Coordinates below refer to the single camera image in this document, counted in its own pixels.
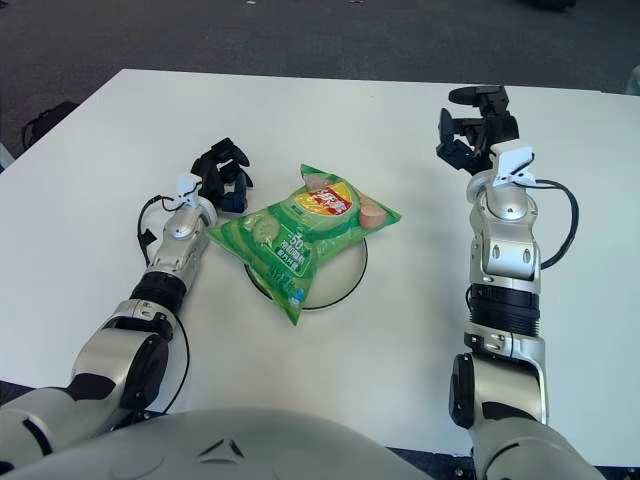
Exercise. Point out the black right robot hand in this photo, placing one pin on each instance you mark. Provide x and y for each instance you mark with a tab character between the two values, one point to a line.
492	130

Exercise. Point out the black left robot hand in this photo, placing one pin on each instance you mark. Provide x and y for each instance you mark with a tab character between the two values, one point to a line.
210	172

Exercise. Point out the green snack bag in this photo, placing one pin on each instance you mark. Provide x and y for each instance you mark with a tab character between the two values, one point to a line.
300	235

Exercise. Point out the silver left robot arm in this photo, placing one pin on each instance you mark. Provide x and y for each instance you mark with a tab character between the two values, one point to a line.
177	245

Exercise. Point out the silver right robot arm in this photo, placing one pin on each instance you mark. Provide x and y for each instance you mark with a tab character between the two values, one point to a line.
505	240

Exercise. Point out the white plate with black rim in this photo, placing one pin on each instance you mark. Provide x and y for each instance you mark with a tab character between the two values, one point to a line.
340	275

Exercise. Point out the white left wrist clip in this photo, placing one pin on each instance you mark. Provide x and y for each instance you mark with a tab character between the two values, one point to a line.
187	189

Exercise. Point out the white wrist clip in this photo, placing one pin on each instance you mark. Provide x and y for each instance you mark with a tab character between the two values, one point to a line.
510	165
187	189

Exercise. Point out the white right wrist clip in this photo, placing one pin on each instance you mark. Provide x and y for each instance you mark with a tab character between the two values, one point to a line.
510	165

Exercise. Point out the pale grey object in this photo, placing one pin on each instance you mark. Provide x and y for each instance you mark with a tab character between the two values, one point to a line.
634	80

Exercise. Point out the black bag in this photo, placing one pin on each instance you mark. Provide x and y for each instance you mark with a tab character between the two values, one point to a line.
50	122

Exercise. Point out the white side table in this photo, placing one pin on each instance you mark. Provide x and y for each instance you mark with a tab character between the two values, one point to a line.
5	157

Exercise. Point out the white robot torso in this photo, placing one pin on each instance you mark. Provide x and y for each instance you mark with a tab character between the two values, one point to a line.
225	445

